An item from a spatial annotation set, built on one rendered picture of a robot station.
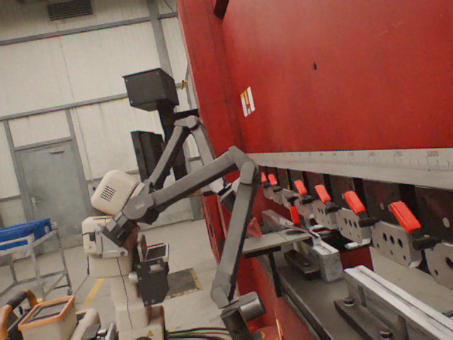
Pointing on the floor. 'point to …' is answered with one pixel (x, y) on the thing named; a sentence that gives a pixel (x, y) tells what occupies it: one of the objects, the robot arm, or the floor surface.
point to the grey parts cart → (38, 285)
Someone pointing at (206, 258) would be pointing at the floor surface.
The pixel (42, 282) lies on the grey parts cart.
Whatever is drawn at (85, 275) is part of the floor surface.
